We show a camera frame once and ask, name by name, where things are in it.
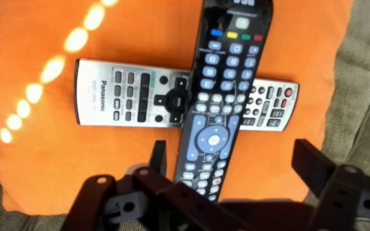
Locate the black remote control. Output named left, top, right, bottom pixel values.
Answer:
left=175, top=0, right=274, bottom=202

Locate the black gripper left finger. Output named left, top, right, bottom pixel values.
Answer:
left=61, top=140, right=254, bottom=231

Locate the orange cushion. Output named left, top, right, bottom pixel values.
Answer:
left=0, top=0, right=354, bottom=216

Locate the silver Panasonic remote control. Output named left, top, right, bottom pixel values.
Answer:
left=75, top=60, right=300, bottom=133

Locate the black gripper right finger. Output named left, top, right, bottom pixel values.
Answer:
left=292, top=139, right=370, bottom=231

